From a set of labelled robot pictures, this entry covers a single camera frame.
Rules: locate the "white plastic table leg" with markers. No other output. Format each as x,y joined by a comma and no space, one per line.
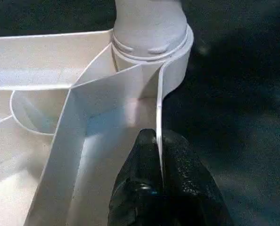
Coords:
149,23

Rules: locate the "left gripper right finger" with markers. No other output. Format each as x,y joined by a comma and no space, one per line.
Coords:
189,188

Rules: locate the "white plastic table top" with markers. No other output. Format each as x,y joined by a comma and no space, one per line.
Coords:
95,94

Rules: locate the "black work mat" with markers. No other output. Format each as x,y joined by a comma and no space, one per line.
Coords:
236,117

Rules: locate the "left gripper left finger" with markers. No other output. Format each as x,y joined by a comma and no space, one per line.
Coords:
137,183

